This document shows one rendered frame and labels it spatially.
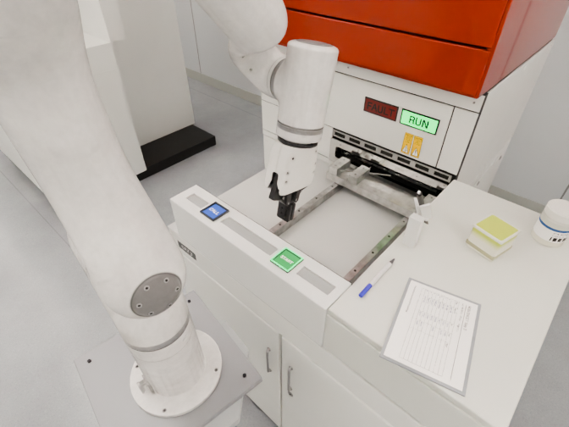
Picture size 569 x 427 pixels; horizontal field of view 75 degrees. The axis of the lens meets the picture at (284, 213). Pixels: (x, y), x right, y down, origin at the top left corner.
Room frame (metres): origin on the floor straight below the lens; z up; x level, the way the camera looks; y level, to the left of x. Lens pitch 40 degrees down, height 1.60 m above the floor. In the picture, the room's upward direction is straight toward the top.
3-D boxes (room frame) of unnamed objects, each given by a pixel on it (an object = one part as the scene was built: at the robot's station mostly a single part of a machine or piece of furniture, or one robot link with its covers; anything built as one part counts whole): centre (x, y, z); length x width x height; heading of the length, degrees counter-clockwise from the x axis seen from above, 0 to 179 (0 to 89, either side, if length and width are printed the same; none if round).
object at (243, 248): (0.67, 0.09, 0.89); 0.55 x 0.09 x 0.14; 48
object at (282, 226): (0.93, -0.08, 0.84); 0.50 x 0.02 x 0.03; 138
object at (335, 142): (1.06, -0.33, 0.89); 0.44 x 0.02 x 0.10; 48
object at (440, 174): (1.06, -0.34, 0.96); 0.44 x 0.01 x 0.02; 48
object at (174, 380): (0.39, 0.23, 0.93); 0.19 x 0.19 x 0.18
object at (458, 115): (1.19, -0.21, 1.02); 0.82 x 0.03 x 0.40; 48
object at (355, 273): (0.75, -0.28, 0.84); 0.50 x 0.02 x 0.03; 138
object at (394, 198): (0.98, -0.31, 0.87); 0.36 x 0.08 x 0.03; 48
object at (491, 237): (0.62, -0.48, 1.00); 0.07 x 0.07 x 0.07; 32
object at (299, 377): (0.76, -0.19, 0.41); 0.97 x 0.64 x 0.82; 48
